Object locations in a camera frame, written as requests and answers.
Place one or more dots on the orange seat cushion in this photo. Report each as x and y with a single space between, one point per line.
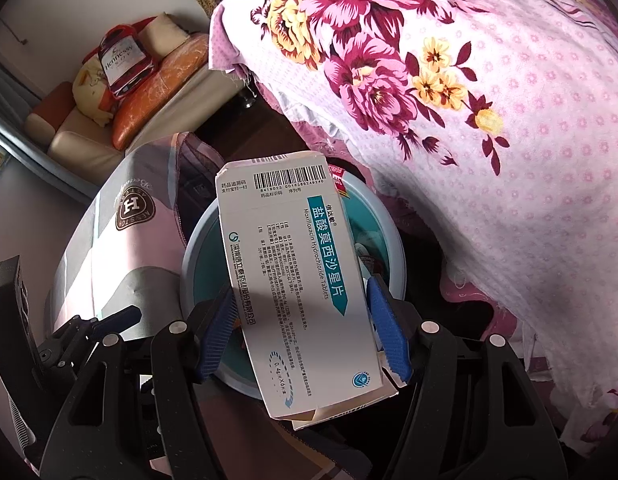
154 90

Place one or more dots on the floral pink bedsheet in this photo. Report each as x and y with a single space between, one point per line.
489 185

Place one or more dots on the blue plastic bin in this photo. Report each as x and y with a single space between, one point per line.
196 250

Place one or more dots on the grey curtain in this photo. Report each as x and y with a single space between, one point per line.
9 105

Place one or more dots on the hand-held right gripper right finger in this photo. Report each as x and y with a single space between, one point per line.
389 330

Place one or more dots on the yellow cartoon pillow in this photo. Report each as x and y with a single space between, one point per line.
89 95

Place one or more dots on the grey pink checked blanket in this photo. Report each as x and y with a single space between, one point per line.
114 260

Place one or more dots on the white teal medicine box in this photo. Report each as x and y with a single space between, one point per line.
299 285

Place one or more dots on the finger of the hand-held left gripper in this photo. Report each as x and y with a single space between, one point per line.
116 317

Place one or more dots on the bottle shaped pillow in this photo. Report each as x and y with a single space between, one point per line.
121 62

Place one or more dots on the cream leather sofa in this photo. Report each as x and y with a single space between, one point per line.
74 140

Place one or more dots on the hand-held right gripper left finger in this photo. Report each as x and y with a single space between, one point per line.
216 335

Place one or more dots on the white pillow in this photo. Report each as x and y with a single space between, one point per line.
164 35

